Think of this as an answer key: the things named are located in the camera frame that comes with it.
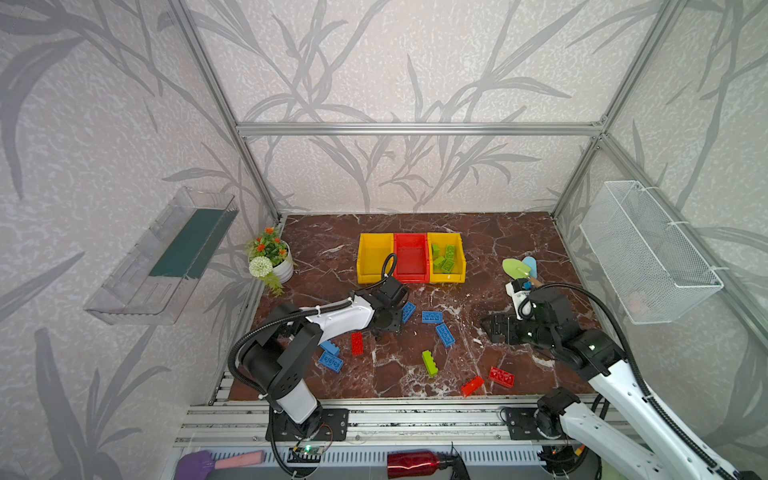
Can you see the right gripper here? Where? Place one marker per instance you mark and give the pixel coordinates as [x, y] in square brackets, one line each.
[513, 328]

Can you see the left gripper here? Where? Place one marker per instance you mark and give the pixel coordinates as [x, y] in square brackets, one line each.
[389, 321]

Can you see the blue lego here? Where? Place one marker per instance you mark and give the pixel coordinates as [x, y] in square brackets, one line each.
[331, 362]
[432, 317]
[445, 335]
[407, 311]
[329, 347]

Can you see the green lego long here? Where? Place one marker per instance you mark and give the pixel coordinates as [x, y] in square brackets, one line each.
[439, 257]

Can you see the green lego short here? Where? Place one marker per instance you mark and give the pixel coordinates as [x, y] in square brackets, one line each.
[449, 259]

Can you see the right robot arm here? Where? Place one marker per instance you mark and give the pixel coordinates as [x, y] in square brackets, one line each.
[667, 448]

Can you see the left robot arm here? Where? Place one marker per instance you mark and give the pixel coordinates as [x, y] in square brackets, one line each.
[273, 358]

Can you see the blue lego tilted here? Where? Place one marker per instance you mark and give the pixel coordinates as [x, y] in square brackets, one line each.
[407, 311]

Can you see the red lego front right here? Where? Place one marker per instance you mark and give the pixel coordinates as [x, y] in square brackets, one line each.
[501, 377]

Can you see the red lego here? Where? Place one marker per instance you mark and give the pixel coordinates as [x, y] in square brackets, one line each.
[501, 377]
[472, 386]

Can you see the left yellow bin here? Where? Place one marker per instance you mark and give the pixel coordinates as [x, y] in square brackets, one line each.
[373, 249]

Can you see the yellow bin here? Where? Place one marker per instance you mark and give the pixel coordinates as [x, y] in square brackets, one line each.
[373, 249]
[458, 275]

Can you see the red middle bin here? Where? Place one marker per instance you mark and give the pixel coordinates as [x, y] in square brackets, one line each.
[412, 254]

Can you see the red lego studs up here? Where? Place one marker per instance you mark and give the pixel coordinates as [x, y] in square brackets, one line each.
[357, 343]

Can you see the light blue scoop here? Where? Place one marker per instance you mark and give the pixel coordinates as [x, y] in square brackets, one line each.
[531, 263]

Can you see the right yellow bin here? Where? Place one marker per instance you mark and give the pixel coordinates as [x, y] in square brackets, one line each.
[458, 275]

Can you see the white flower pot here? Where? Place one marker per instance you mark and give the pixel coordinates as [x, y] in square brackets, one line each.
[284, 271]

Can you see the artificial orange flower plant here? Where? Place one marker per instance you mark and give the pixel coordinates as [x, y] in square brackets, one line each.
[265, 252]

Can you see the red bottle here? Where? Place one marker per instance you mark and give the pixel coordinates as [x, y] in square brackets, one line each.
[416, 463]

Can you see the purple pink brush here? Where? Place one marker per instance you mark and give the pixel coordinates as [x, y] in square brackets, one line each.
[198, 465]

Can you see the green trowel wooden handle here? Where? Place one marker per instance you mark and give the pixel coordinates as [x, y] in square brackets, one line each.
[519, 271]

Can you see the white wire basket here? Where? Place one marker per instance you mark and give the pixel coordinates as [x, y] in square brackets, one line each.
[655, 270]

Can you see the clear wall shelf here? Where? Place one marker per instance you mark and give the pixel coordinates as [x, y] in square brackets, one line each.
[157, 277]

